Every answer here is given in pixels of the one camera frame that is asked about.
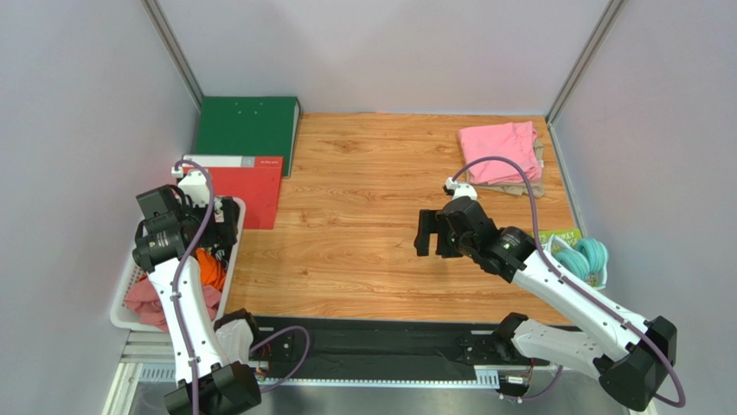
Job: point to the orange t shirt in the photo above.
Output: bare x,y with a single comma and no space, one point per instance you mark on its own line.
212,272

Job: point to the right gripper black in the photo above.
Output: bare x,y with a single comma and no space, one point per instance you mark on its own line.
440,233

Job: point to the green ring binder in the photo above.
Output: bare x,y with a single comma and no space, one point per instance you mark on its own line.
249,126

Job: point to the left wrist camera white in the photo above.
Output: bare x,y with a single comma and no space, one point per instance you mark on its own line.
193,185

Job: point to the aluminium frame rail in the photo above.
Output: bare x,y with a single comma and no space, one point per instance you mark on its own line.
149,351

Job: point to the folded pink t shirt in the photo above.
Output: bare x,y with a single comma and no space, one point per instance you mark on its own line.
512,141

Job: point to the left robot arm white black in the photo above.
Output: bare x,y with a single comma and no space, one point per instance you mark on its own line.
211,353

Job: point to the red ring binder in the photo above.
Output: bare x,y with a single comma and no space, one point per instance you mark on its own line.
254,179

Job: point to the green book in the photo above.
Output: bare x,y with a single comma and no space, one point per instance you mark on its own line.
567,237

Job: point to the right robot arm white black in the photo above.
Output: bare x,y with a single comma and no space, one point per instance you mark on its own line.
629,355

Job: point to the teal headphones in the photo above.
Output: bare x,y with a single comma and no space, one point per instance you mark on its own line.
584,259

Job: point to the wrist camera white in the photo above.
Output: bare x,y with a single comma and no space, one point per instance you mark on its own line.
456,189
193,185

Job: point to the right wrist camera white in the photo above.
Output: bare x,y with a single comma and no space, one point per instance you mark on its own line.
456,189

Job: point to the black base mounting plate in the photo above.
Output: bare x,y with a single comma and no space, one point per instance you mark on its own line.
351,349

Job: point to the dusty pink t shirt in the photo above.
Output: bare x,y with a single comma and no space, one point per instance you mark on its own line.
143,300

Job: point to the folded beige t shirt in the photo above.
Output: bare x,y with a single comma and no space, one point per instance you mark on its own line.
534,175

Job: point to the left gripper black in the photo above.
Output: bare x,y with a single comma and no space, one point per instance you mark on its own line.
221,233

